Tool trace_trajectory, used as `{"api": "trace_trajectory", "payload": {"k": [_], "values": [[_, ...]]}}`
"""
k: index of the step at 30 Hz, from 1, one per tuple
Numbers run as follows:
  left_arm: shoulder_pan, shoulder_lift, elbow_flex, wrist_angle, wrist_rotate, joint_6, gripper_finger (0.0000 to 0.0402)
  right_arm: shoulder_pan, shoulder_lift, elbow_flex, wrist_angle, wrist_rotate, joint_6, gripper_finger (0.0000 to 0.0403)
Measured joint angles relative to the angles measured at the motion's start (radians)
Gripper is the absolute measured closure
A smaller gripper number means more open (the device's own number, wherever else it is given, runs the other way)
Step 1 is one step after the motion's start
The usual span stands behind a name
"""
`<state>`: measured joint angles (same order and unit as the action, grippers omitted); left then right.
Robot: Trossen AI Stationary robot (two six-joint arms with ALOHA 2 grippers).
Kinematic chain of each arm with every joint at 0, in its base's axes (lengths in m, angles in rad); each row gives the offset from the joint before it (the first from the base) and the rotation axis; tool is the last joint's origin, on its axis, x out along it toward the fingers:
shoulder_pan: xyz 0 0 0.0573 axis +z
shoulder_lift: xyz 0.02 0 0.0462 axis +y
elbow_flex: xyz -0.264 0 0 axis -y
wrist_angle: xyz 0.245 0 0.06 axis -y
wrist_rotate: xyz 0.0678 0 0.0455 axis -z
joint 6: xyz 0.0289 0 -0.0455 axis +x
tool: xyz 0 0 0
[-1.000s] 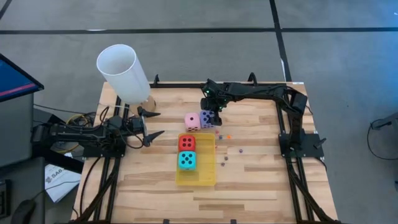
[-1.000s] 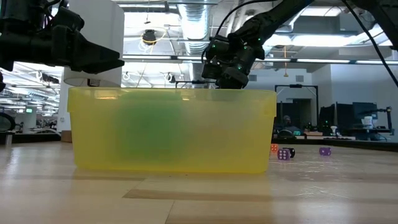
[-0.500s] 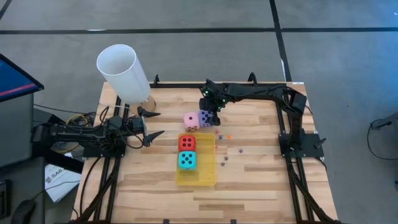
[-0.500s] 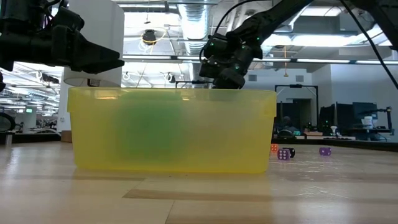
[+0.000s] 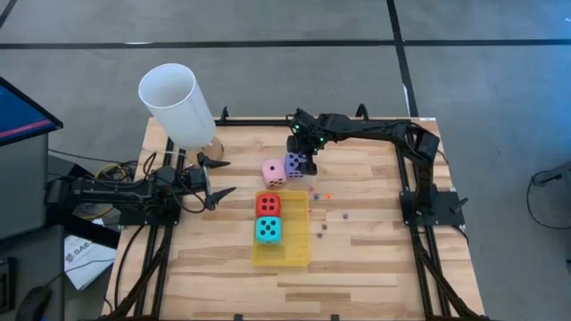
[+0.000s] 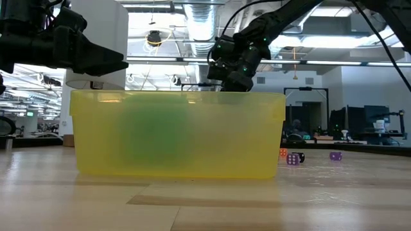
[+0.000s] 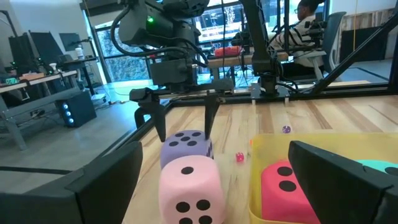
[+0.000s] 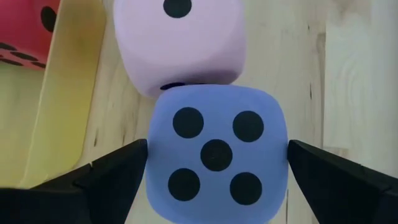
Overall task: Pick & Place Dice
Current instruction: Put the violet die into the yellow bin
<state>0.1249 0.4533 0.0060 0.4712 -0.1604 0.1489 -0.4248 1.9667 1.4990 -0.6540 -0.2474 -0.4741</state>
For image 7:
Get black computer tower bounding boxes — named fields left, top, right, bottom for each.
left=55, top=90, right=98, bottom=128

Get large pink foam die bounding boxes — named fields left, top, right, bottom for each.
left=157, top=154, right=227, bottom=224

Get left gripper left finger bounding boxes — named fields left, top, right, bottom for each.
left=0, top=141, right=144, bottom=224

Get large teal foam die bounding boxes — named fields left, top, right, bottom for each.
left=356, top=159, right=398, bottom=177

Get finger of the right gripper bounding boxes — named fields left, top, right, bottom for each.
left=138, top=100, right=167, bottom=142
left=204, top=95, right=222, bottom=140

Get office chair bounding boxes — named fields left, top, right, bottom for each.
left=320, top=11, right=348, bottom=74

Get red box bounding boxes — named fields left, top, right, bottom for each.
left=213, top=45, right=244, bottom=58

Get wooden table grey legs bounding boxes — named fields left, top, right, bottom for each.
left=0, top=70, right=81, bottom=152

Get yellow translucent plastic bin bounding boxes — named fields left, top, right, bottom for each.
left=248, top=133, right=398, bottom=224

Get large red foam die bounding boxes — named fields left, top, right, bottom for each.
left=260, top=159, right=322, bottom=224

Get black computer monitor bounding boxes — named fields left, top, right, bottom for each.
left=29, top=30, right=65, bottom=65
left=58, top=32, right=82, bottom=52

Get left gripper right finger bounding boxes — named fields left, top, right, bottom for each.
left=287, top=140, right=398, bottom=224

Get large lavender foam die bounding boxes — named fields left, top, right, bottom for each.
left=160, top=129, right=215, bottom=170

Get person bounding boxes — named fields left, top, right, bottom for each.
left=267, top=0, right=331, bottom=68

